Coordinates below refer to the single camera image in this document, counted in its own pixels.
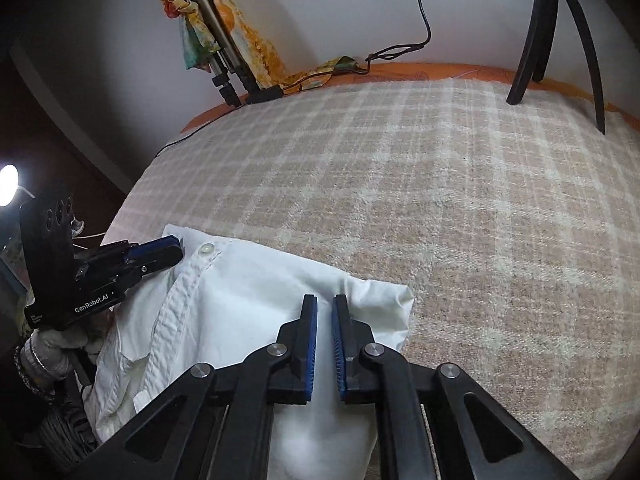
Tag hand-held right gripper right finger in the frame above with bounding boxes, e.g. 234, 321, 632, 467
331, 294, 583, 480

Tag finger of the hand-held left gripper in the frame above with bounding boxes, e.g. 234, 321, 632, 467
126, 236, 184, 260
131, 249, 185, 277

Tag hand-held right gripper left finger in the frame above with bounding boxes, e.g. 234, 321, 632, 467
65, 294, 319, 480

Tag white shirt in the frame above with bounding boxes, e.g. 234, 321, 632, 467
92, 224, 416, 480

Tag person's left forearm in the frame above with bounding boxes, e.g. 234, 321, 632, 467
12, 335, 76, 405

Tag person's left hand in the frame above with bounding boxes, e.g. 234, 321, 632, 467
30, 307, 115, 377

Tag white clamp lamp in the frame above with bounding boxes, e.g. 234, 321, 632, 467
0, 164, 36, 208

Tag person's striped grey trousers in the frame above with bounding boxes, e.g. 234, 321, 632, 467
27, 399, 103, 463

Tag colourful scarf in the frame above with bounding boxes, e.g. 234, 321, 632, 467
156, 0, 368, 91

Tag folded grey tripod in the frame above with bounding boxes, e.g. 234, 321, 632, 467
175, 0, 263, 107

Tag black mini tripod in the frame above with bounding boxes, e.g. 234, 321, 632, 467
506, 0, 607, 135

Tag black cable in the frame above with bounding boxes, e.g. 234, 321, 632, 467
159, 0, 466, 153

